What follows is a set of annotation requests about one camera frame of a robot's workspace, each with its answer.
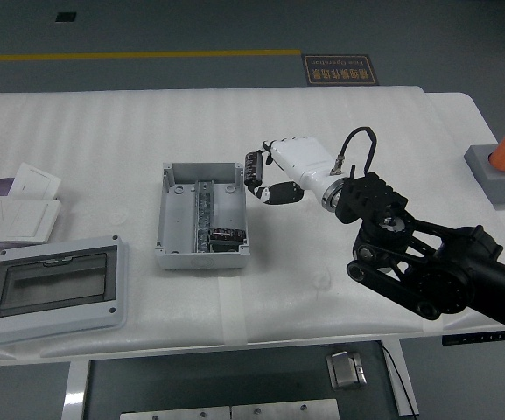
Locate white table leg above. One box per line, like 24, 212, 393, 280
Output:
382, 339, 421, 418
60, 360, 95, 420

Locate white switch plate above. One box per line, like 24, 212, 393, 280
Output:
3, 199, 62, 245

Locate white foam mat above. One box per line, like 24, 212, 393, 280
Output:
0, 85, 448, 361

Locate dark floor sign orange text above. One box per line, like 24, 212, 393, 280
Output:
301, 53, 381, 88

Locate grey block base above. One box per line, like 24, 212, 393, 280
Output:
463, 143, 505, 207

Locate silver metal bracket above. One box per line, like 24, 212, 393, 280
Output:
325, 350, 368, 391

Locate metal DIN rail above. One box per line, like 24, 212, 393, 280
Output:
193, 178, 215, 255

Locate thin black cable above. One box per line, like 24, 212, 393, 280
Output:
382, 344, 414, 417

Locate white tape strip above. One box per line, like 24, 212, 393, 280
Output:
217, 276, 249, 347
421, 318, 446, 340

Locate grey metal plate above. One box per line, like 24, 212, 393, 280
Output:
119, 406, 232, 420
230, 398, 341, 420

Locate grey distribution box clear cover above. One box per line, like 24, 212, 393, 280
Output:
0, 234, 130, 347

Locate black table control panel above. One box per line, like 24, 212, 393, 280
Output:
441, 331, 505, 347

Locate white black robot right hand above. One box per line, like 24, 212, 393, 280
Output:
249, 136, 341, 207

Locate open grey junction box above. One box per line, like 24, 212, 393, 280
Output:
154, 161, 251, 270

